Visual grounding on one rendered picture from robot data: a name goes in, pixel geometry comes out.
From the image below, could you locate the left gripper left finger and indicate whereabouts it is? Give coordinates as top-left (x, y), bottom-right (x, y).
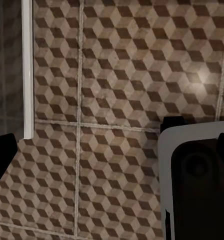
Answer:
top-left (0, 133), bottom-right (19, 179)

